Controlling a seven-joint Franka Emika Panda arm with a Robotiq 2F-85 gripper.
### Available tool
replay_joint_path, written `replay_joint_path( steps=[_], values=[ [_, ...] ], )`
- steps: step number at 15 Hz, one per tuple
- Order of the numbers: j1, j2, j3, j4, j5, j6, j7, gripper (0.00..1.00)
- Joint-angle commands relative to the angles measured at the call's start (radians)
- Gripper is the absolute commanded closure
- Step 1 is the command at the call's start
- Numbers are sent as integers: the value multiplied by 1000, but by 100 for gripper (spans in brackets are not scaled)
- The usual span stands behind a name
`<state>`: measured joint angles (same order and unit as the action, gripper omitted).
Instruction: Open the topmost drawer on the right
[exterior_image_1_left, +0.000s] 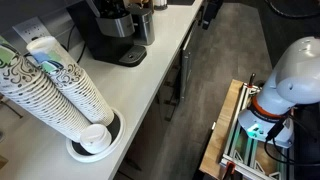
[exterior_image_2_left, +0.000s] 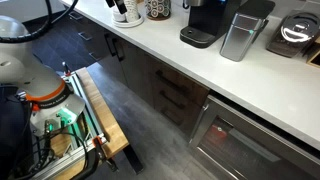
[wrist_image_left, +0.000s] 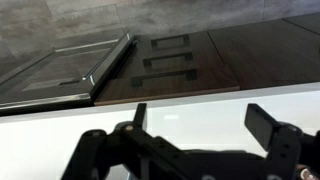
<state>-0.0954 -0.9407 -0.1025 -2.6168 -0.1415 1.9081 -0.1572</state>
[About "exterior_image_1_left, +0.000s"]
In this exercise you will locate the white wall power outlet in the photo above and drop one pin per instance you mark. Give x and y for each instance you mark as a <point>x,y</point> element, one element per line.
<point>30,30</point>

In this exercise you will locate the white cup lid stack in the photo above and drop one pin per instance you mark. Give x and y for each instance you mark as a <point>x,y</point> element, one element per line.
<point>95,138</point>

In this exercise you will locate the short patterned paper cup stack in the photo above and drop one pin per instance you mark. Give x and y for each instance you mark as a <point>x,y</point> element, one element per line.
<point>80,86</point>

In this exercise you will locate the tall patterned paper cup stack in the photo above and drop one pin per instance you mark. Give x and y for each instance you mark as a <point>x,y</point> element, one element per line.
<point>36,93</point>

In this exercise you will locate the silver countertop canister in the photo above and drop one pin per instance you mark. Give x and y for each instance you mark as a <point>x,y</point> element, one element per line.
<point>145,26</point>

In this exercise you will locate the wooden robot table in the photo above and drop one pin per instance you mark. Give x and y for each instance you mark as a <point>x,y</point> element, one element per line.
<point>221,130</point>

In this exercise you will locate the orange black bar clamp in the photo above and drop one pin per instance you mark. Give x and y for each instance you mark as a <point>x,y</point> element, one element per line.
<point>252,79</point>
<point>230,168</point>

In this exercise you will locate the black floor stand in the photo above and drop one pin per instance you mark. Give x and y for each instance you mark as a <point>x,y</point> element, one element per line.
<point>211,13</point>

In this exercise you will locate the white round plate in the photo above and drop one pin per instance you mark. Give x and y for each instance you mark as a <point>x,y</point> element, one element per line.
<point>115,141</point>

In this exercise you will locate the black coffee machine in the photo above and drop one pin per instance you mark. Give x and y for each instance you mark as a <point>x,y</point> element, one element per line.
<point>100,43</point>

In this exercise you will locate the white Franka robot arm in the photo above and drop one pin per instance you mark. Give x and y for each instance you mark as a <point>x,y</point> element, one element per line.
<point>300,76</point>

